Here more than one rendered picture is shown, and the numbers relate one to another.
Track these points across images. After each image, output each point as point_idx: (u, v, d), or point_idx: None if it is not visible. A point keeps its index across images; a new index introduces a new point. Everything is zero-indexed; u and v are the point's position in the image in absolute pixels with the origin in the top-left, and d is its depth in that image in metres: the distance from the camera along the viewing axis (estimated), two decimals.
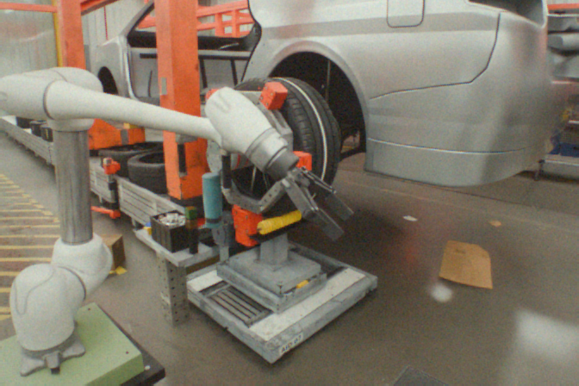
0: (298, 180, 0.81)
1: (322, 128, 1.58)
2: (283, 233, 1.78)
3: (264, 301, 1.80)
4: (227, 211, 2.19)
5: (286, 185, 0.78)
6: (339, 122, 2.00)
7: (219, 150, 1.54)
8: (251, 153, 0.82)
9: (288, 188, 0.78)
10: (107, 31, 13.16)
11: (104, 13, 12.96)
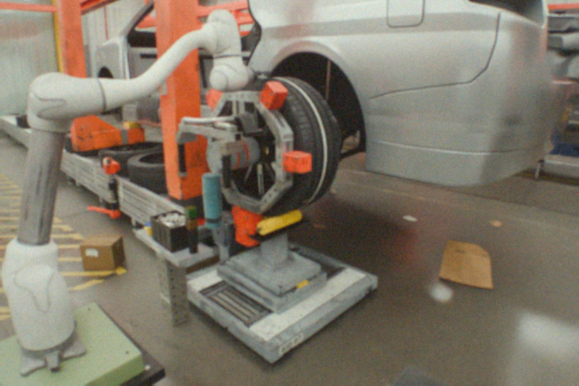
0: None
1: (326, 150, 1.59)
2: (283, 233, 1.78)
3: (264, 301, 1.80)
4: (227, 211, 2.19)
5: None
6: (339, 122, 2.00)
7: (219, 150, 1.54)
8: None
9: None
10: (107, 31, 13.16)
11: (104, 13, 12.96)
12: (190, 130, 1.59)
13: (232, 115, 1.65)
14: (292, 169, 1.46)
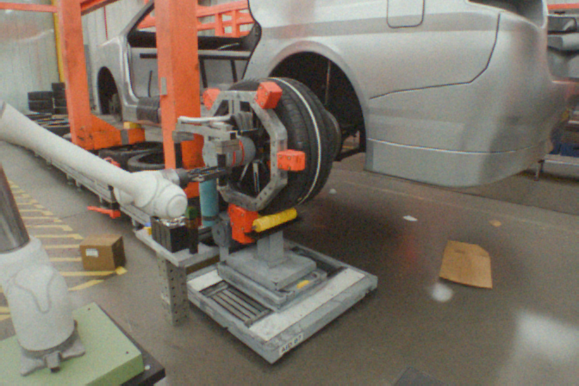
0: None
1: (320, 148, 1.62)
2: (279, 231, 1.81)
3: (264, 301, 1.80)
4: (227, 211, 2.19)
5: None
6: (339, 122, 2.00)
7: (214, 149, 1.57)
8: None
9: None
10: (107, 31, 13.16)
11: (104, 13, 12.96)
12: (187, 129, 1.62)
13: (227, 114, 1.68)
14: (286, 167, 1.49)
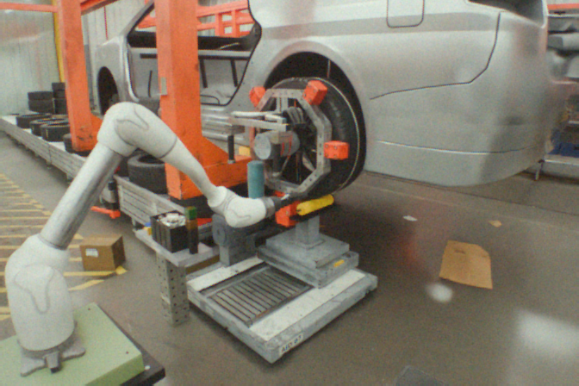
0: None
1: (358, 140, 1.82)
2: (319, 214, 2.02)
3: (305, 279, 2.01)
4: None
5: None
6: None
7: (267, 140, 1.78)
8: None
9: None
10: (107, 31, 13.16)
11: (104, 13, 12.96)
12: (240, 122, 1.82)
13: (276, 109, 1.89)
14: (333, 156, 1.70)
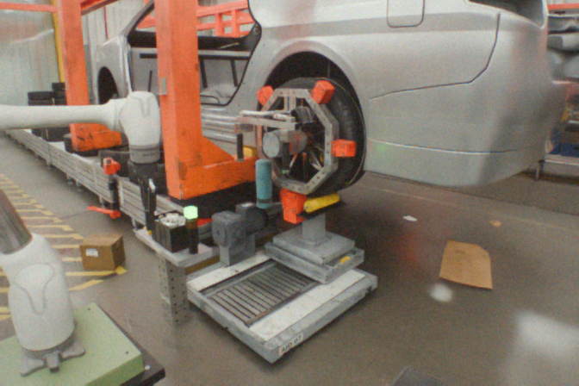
0: None
1: (365, 139, 1.86)
2: (325, 212, 2.06)
3: (312, 275, 2.05)
4: (227, 211, 2.19)
5: None
6: None
7: (276, 139, 1.81)
8: None
9: None
10: (107, 31, 13.16)
11: (104, 13, 12.96)
12: (250, 121, 1.86)
13: (283, 108, 1.93)
14: (340, 154, 1.74)
